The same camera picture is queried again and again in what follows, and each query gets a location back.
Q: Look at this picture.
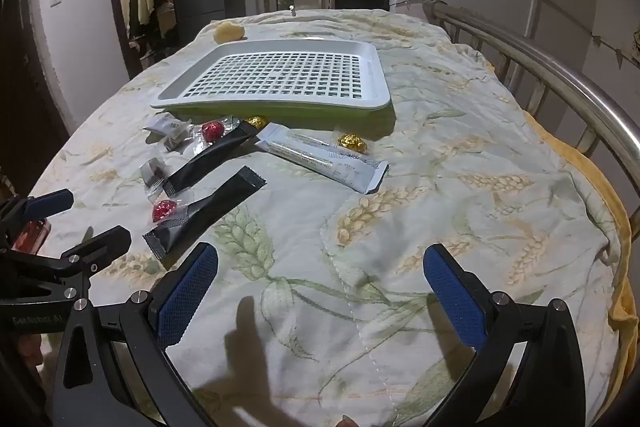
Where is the red candy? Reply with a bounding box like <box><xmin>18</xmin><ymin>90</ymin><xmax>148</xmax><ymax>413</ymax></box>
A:
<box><xmin>192</xmin><ymin>117</ymin><xmax>241</xmax><ymax>155</ymax></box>
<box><xmin>150</xmin><ymin>197</ymin><xmax>188</xmax><ymax>225</ymax></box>

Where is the round yellow bun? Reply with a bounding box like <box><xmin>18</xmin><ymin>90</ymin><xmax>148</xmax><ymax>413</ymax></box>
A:
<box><xmin>213</xmin><ymin>21</ymin><xmax>247</xmax><ymax>44</ymax></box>

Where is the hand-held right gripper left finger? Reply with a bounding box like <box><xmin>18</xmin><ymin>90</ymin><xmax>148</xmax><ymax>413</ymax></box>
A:
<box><xmin>50</xmin><ymin>242</ymin><xmax>221</xmax><ymax>427</ymax></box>

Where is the brown candy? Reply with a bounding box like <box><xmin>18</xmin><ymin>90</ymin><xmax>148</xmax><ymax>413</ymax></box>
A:
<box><xmin>139</xmin><ymin>157</ymin><xmax>168</xmax><ymax>198</ymax></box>

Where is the long white snack packet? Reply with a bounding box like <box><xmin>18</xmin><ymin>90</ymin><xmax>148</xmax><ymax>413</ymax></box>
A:
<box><xmin>255</xmin><ymin>123</ymin><xmax>390</xmax><ymax>194</ymax></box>

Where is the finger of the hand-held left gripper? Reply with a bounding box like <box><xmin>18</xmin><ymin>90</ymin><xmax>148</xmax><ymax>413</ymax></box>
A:
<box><xmin>62</xmin><ymin>227</ymin><xmax>132</xmax><ymax>280</ymax></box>
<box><xmin>0</xmin><ymin>188</ymin><xmax>75</xmax><ymax>233</ymax></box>

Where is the person's left hand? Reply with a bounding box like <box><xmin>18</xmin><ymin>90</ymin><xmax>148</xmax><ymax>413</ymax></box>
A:
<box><xmin>15</xmin><ymin>336</ymin><xmax>45</xmax><ymax>375</ymax></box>

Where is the white slotted plastic tray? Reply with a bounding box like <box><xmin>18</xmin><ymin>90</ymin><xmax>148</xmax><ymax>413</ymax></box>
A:
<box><xmin>151</xmin><ymin>38</ymin><xmax>392</xmax><ymax>115</ymax></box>

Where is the metal bed rail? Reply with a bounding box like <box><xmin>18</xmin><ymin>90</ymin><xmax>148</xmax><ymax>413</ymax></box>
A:
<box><xmin>422</xmin><ymin>0</ymin><xmax>640</xmax><ymax>168</ymax></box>

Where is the yellow bed sheet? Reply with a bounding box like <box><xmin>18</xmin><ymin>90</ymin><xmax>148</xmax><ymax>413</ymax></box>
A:
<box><xmin>530</xmin><ymin>112</ymin><xmax>640</xmax><ymax>398</ymax></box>

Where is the dark wooden door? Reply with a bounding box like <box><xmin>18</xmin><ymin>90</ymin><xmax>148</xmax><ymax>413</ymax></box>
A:
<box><xmin>0</xmin><ymin>0</ymin><xmax>71</xmax><ymax>198</ymax></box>

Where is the red-cased smartphone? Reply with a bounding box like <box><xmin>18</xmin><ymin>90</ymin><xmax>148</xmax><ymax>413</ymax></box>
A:
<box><xmin>10</xmin><ymin>218</ymin><xmax>52</xmax><ymax>253</ymax></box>

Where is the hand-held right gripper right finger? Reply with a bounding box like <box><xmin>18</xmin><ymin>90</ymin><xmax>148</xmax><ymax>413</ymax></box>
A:
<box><xmin>423</xmin><ymin>244</ymin><xmax>587</xmax><ymax>427</ymax></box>

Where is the small white snack packet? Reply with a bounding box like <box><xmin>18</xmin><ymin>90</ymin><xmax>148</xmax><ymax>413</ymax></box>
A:
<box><xmin>143</xmin><ymin>114</ymin><xmax>196</xmax><ymax>152</ymax></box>

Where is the black stick packet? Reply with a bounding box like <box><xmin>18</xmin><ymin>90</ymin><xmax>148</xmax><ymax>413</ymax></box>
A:
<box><xmin>162</xmin><ymin>121</ymin><xmax>257</xmax><ymax>195</ymax></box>
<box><xmin>142</xmin><ymin>166</ymin><xmax>267</xmax><ymax>260</ymax></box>

